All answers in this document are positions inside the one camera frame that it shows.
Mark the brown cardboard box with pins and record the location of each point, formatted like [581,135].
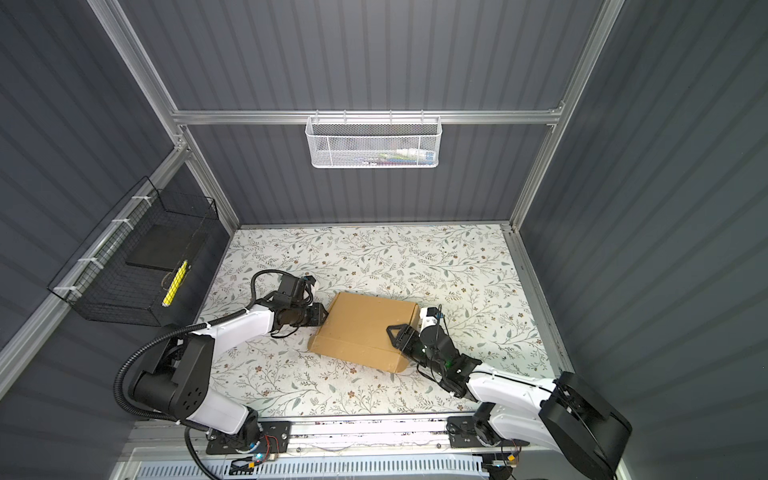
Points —
[355,331]

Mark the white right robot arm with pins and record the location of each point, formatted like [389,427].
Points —
[564,414]

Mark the aluminium right corner post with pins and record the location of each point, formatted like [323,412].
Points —
[599,34]

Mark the white vented cable duct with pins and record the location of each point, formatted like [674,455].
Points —
[353,467]

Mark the items in white basket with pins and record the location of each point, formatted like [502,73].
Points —
[411,157]

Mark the white wire mesh basket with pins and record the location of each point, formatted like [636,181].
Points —
[336,146]

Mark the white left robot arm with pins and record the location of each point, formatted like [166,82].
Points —
[169,378]

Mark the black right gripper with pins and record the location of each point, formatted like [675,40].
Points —
[408,331]

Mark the black wire mesh basket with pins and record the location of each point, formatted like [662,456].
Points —
[123,274]

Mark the yellow marker pen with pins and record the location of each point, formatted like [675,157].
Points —
[175,284]

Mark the aluminium horizontal frame bar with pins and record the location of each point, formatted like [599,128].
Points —
[300,117]

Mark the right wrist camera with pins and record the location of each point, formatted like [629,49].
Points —
[430,316]

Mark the aluminium frame corner post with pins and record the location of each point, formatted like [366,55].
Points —
[127,43]

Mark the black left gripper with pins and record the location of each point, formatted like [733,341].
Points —
[318,315]

